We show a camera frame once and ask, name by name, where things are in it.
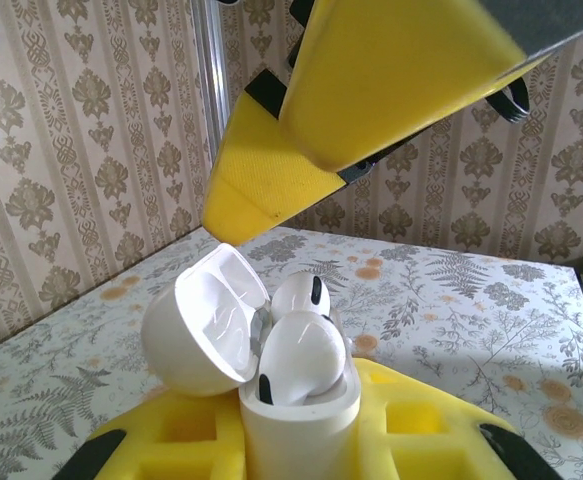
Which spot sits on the aluminium corner post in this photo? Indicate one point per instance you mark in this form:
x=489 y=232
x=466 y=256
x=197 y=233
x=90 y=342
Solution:
x=211 y=75

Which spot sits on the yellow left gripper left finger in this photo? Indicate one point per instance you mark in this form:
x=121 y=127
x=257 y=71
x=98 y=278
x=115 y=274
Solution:
x=186 y=440

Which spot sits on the white stemmed earbud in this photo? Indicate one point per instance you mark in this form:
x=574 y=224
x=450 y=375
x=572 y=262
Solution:
x=298 y=295
x=306 y=350

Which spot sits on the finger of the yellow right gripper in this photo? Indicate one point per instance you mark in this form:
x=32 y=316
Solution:
x=396 y=75
x=266 y=185

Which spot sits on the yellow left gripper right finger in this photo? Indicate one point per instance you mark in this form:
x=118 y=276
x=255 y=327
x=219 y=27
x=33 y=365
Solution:
x=421 y=430

